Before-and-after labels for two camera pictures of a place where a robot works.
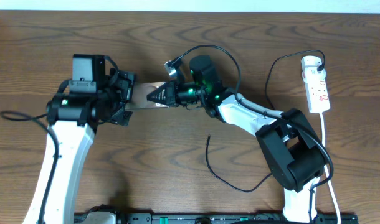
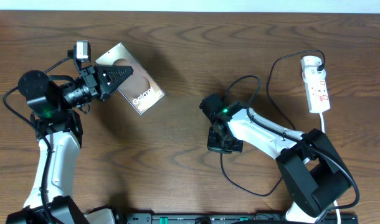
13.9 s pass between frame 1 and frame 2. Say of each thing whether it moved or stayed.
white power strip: stayed
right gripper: moved
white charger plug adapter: stayed
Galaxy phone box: moved
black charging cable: moved
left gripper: moved
